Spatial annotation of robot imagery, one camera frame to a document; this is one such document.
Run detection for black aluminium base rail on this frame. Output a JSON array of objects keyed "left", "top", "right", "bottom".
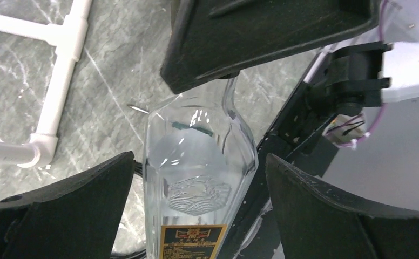
[{"left": 217, "top": 53, "right": 342, "bottom": 259}]

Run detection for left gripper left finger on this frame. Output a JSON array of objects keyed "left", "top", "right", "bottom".
[{"left": 0, "top": 152, "right": 135, "bottom": 258}]

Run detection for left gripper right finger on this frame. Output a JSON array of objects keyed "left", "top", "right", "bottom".
[{"left": 266, "top": 154, "right": 419, "bottom": 258}]

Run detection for green handled screwdriver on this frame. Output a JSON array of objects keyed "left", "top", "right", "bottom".
[{"left": 126, "top": 104, "right": 214, "bottom": 137}]

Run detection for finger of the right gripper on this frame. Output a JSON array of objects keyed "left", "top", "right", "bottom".
[{"left": 160, "top": 0, "right": 380, "bottom": 94}]

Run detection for white PVC pipe frame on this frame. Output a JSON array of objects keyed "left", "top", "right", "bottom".
[{"left": 0, "top": 1, "right": 92, "bottom": 168}]

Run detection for clear glass liquor bottle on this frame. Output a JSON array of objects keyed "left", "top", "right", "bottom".
[{"left": 143, "top": 78, "right": 259, "bottom": 258}]

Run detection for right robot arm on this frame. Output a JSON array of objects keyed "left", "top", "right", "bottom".
[{"left": 160, "top": 1, "right": 419, "bottom": 115}]

